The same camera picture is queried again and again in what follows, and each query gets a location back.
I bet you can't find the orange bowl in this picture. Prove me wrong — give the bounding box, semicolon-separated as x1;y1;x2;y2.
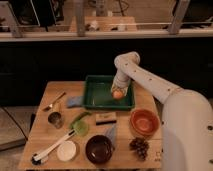
130;109;159;136

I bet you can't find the green plastic tray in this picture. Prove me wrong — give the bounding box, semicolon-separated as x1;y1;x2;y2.
82;75;135;111

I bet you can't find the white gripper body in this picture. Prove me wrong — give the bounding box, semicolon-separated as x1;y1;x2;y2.
113;72;130;88

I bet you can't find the orange apple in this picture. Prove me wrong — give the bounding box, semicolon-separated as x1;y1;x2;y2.
112;90;123;99

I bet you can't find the metal cup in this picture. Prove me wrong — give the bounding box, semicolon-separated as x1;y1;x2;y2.
48;112;63;129

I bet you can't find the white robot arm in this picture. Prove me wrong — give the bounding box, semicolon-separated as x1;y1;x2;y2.
112;52;213;171

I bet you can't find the black cable left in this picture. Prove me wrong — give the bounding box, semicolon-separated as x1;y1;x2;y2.
0;105;29;142

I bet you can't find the gold spoon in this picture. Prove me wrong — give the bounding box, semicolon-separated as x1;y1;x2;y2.
42;92;66;112

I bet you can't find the dark purple bowl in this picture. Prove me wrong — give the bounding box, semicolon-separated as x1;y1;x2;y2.
85;135;113;164

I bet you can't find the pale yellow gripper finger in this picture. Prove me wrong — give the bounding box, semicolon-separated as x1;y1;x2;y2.
122;88;128;97

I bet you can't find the wooden block sponge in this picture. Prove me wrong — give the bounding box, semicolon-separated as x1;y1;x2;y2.
95;112;117;125

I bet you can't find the brown grape bunch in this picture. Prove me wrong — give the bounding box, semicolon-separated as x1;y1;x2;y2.
129;137;149;161

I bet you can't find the blue cloth near bowl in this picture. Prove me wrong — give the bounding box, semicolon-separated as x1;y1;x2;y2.
105;124;116;147

